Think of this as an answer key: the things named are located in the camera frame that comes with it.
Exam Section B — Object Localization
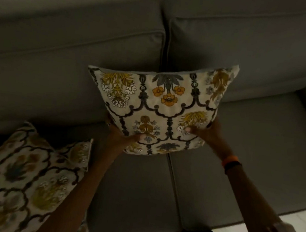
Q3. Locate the person's right hand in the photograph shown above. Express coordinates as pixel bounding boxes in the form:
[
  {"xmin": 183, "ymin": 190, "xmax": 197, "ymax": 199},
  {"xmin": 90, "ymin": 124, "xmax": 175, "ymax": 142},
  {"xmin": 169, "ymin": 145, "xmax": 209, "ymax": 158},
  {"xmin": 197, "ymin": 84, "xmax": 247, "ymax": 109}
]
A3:
[{"xmin": 182, "ymin": 114, "xmax": 236, "ymax": 161}]

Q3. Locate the person's left hand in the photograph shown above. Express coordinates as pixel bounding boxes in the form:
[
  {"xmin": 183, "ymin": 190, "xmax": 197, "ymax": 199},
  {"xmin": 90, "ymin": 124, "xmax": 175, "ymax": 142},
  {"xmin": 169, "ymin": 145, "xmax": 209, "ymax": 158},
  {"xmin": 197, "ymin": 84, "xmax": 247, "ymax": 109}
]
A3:
[{"xmin": 101, "ymin": 112, "xmax": 146, "ymax": 160}]

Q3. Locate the floral patterned throw pillow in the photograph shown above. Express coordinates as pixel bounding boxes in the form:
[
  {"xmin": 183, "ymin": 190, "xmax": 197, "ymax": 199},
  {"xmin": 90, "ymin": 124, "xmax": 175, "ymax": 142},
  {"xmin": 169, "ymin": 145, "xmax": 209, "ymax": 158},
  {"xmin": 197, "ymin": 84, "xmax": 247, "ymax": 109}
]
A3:
[
  {"xmin": 80, "ymin": 49, "xmax": 240, "ymax": 165},
  {"xmin": 0, "ymin": 118, "xmax": 101, "ymax": 232}
]

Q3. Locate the person's right forearm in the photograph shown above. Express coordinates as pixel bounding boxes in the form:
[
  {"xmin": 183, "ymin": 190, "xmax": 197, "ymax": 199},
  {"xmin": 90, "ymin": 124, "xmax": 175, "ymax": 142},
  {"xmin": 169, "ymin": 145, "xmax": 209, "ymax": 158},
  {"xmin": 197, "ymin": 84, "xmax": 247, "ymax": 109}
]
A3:
[{"xmin": 220, "ymin": 165, "xmax": 289, "ymax": 232}]

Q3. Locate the person's left forearm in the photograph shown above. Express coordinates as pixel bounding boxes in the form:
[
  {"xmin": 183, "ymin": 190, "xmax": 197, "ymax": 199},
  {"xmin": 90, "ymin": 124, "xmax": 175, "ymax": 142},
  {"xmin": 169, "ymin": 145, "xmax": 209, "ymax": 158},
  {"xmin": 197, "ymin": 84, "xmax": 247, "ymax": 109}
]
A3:
[{"xmin": 33, "ymin": 139, "xmax": 124, "ymax": 232}]

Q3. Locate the orange wristband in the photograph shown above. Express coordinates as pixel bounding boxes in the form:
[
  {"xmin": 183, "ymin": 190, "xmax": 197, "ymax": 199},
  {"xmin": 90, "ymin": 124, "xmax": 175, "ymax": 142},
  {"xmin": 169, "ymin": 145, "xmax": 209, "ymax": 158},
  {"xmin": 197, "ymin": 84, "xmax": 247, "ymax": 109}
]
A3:
[{"xmin": 221, "ymin": 154, "xmax": 241, "ymax": 168}]

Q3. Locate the black wristband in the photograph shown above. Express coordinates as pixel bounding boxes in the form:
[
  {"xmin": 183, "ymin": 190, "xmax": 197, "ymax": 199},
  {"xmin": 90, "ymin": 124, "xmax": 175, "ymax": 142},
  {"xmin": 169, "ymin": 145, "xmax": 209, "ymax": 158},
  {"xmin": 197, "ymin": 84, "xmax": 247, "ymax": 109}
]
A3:
[{"xmin": 224, "ymin": 160, "xmax": 243, "ymax": 176}]

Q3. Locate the grey sofa seat cushion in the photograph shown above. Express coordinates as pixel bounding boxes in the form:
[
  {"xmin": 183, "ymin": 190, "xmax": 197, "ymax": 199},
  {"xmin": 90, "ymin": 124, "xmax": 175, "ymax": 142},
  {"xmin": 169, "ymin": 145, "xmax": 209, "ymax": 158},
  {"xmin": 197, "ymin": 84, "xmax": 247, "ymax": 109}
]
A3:
[
  {"xmin": 160, "ymin": 79, "xmax": 306, "ymax": 232},
  {"xmin": 0, "ymin": 111, "xmax": 193, "ymax": 232}
]

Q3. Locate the grey sofa back cushion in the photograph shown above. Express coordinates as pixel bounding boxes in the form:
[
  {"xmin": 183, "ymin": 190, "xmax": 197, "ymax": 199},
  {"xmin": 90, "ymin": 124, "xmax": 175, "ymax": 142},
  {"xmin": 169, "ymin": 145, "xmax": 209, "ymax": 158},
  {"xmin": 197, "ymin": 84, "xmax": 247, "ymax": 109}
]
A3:
[
  {"xmin": 0, "ymin": 0, "xmax": 171, "ymax": 137},
  {"xmin": 161, "ymin": 0, "xmax": 306, "ymax": 112}
]

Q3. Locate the grey fabric sofa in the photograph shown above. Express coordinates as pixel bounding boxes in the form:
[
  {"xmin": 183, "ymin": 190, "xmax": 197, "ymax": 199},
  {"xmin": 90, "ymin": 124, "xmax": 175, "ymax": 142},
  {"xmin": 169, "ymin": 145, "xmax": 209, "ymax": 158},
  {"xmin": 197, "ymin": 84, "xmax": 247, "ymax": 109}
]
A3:
[{"xmin": 0, "ymin": 0, "xmax": 306, "ymax": 232}]

